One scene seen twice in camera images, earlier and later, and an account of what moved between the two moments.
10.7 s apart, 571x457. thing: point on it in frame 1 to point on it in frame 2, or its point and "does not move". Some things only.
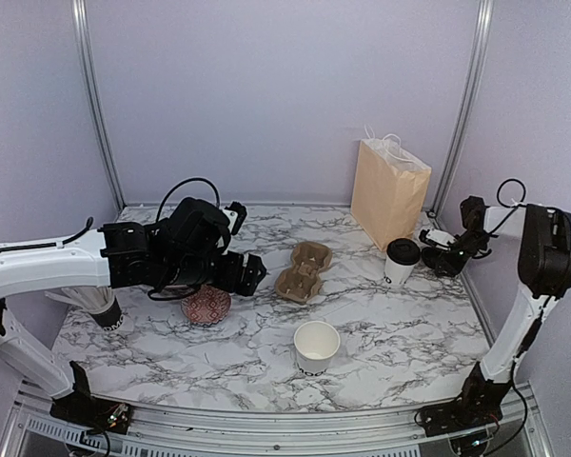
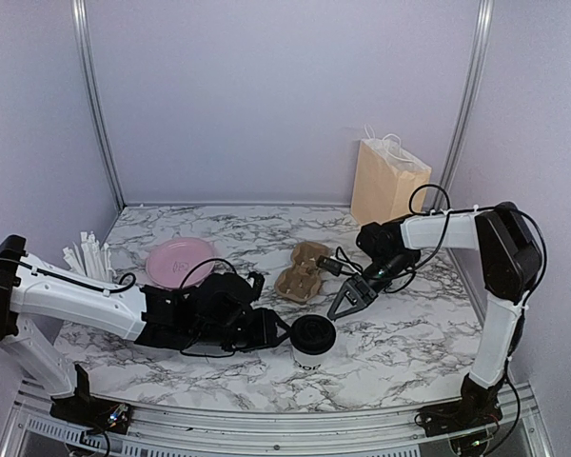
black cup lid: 430,256 to 313,334
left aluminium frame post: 80,18 does not move
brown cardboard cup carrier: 301,282 does not move
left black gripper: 230,282 to 265,334
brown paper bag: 389,190 does not move
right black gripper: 452,268 to 360,289
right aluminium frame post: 467,104 does not move
